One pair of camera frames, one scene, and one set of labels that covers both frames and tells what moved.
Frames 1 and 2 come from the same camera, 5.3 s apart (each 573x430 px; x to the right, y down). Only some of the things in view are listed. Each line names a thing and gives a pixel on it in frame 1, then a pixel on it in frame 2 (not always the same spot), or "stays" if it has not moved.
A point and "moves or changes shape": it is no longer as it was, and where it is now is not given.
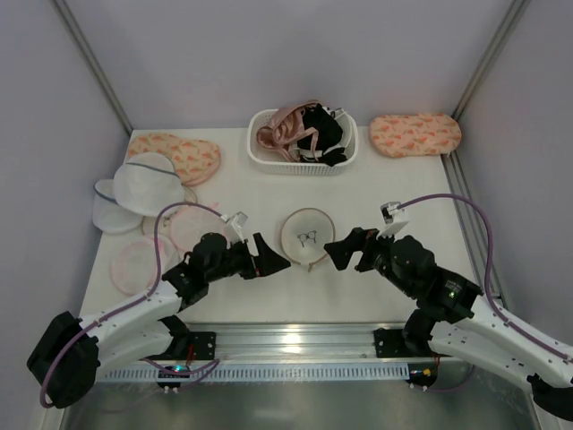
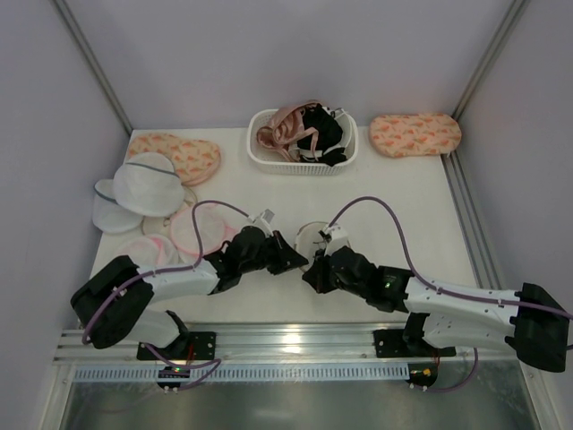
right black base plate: [389, 343] stays
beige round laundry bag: [304, 233] moves or changes shape
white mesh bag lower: [108, 216] stays
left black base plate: [200, 346] stays
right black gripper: [366, 253] → [329, 269]
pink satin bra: [286, 131] stays
